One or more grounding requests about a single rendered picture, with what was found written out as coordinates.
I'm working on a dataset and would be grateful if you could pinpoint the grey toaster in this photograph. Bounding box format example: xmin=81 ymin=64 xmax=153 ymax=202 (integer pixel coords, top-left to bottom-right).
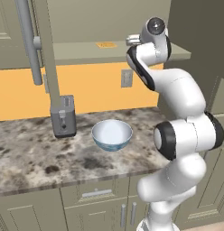
xmin=50 ymin=95 xmax=78 ymax=140

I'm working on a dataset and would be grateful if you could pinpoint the beige narrow drawer front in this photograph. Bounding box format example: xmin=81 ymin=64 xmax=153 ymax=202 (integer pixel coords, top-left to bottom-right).
xmin=127 ymin=173 xmax=152 ymax=199

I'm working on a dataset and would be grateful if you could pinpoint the orange bell pepper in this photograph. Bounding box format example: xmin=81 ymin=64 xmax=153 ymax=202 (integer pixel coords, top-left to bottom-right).
xmin=95 ymin=42 xmax=118 ymax=50

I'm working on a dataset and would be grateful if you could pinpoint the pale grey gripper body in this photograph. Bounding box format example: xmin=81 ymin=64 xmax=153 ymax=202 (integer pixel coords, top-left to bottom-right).
xmin=126 ymin=33 xmax=143 ymax=47

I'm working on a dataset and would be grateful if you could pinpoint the beige wide drawer front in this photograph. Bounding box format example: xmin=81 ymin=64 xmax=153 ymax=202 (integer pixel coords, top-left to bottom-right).
xmin=60 ymin=176 xmax=130 ymax=208

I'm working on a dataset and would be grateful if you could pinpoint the beige tall cabinet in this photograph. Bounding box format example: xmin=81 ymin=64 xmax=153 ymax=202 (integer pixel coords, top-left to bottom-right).
xmin=156 ymin=0 xmax=224 ymax=231

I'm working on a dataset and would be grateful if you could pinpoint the grey wall outlet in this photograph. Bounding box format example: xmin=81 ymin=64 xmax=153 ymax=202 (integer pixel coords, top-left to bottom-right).
xmin=120 ymin=69 xmax=134 ymax=88
xmin=42 ymin=73 xmax=51 ymax=95

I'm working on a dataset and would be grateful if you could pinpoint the white and blue bowl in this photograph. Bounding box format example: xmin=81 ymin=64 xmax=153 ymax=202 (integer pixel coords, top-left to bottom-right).
xmin=90 ymin=118 xmax=134 ymax=152

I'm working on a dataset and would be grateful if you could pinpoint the beige open wall cabinet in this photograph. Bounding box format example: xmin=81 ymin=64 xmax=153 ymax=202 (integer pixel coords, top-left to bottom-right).
xmin=45 ymin=0 xmax=192 ymax=67

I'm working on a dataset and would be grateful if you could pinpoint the grey base door handle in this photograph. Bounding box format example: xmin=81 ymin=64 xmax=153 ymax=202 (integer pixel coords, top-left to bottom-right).
xmin=120 ymin=203 xmax=127 ymax=229
xmin=130 ymin=201 xmax=138 ymax=226

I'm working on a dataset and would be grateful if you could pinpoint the beige base cabinet door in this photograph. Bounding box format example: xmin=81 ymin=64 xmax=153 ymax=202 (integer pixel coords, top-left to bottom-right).
xmin=0 ymin=188 xmax=69 ymax=231
xmin=126 ymin=194 xmax=149 ymax=231
xmin=63 ymin=196 xmax=130 ymax=231

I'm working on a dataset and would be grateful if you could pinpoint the grey drawer handle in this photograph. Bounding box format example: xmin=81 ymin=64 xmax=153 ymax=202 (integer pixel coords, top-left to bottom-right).
xmin=81 ymin=188 xmax=114 ymax=199

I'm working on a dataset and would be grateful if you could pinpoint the grey cabinet door handle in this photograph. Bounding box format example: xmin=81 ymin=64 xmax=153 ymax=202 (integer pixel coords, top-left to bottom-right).
xmin=14 ymin=0 xmax=43 ymax=87

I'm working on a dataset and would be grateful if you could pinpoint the beige open cabinet door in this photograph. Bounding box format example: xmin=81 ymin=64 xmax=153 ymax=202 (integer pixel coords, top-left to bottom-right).
xmin=33 ymin=0 xmax=62 ymax=108

